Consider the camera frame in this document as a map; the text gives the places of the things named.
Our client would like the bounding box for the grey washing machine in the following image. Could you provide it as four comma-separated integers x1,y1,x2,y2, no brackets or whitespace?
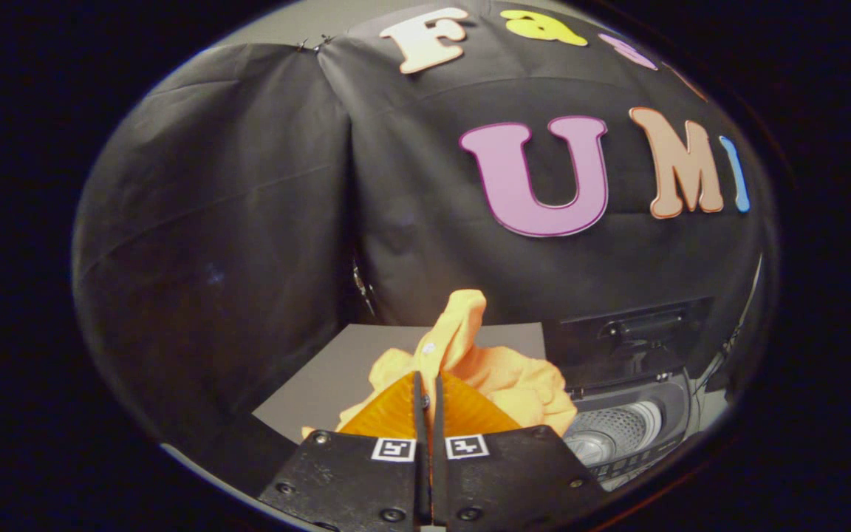
562,369,729,492

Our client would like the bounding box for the dark glass washing machine lid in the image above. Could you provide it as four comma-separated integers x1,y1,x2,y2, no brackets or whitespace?
544,297,714,392

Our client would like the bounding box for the beige and dark cabinet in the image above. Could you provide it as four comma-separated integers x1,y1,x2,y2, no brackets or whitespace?
252,323,547,444

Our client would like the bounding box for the black backdrop cloth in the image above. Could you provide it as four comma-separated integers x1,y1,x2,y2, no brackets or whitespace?
71,0,773,444

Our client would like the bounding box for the orange shirt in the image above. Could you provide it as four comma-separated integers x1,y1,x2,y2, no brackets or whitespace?
301,290,578,438

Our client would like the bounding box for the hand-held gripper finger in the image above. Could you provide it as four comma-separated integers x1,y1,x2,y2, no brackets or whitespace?
431,373,607,531
259,372,432,531

